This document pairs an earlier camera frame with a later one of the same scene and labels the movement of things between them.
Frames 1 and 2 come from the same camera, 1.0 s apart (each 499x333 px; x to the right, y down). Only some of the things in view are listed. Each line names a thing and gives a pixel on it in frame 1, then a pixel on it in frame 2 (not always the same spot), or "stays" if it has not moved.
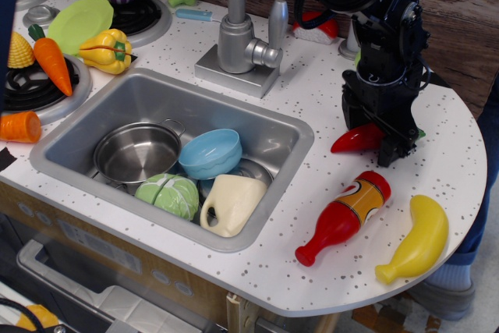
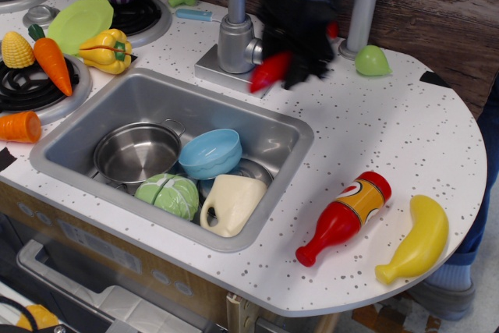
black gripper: (384, 97) to (298, 26)
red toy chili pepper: (366, 136) to (270, 69)
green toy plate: (78, 19) stays
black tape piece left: (5, 158) stays
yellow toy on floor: (45, 317) stays
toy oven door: (86, 297) stays
